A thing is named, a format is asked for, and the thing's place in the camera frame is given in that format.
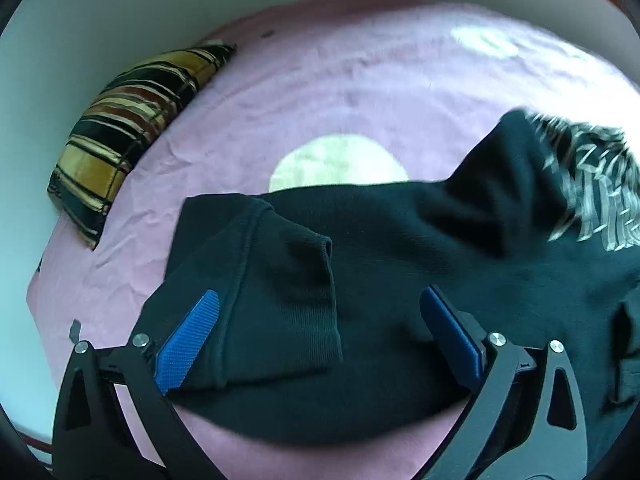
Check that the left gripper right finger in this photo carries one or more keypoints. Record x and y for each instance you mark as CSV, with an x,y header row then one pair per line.
x,y
524,419

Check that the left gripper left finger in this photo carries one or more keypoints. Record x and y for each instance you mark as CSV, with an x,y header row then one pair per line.
x,y
91,437

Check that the black printed sweatshirt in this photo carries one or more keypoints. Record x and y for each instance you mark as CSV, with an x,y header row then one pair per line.
x,y
299,310

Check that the yellow black striped pillow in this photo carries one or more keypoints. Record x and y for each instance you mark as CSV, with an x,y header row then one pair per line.
x,y
121,124

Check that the pink dotted bed sheet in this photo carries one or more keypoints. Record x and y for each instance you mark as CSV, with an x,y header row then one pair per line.
x,y
325,92

